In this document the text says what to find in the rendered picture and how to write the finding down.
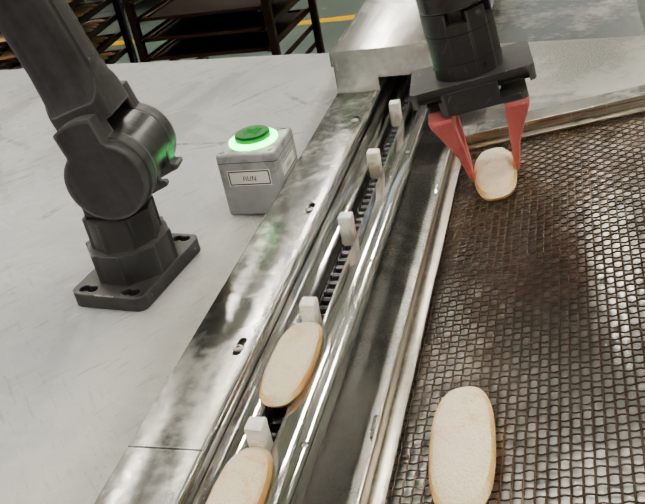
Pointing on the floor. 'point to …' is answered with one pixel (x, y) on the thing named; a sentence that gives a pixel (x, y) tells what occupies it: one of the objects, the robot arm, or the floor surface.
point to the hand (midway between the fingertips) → (493, 163)
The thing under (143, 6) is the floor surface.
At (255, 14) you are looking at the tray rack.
